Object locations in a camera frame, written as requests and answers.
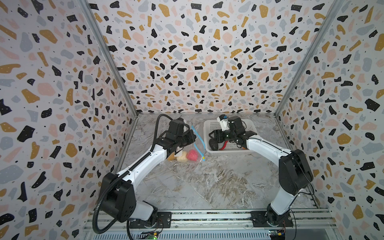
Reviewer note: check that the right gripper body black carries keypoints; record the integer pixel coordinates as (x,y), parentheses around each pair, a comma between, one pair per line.
(222,134)

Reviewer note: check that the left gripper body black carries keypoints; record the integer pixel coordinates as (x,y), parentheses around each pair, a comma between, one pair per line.
(185,139)

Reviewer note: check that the white plastic basket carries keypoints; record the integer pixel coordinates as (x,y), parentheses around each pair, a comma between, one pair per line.
(231,148)

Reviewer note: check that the pink toy fruit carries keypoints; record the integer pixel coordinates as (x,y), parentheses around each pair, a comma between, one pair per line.
(193,155)

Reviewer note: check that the clear zip top bag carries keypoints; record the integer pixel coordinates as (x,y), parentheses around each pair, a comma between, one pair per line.
(188,148)

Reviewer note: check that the cream toy garlic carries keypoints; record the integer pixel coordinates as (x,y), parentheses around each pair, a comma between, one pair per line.
(182,158)

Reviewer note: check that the yellow toy potato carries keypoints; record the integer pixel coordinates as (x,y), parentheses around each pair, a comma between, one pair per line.
(172,157)

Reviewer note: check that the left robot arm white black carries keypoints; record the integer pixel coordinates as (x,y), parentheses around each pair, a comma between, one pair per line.
(117,196)

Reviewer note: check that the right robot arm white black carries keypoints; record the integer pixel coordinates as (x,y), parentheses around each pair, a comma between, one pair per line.
(294,170)

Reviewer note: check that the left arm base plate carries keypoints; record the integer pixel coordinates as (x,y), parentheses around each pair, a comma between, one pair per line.
(159,220)

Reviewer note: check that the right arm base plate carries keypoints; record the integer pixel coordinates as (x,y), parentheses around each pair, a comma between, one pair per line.
(266,219)

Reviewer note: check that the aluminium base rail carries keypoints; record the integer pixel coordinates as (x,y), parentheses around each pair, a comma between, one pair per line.
(309,224)

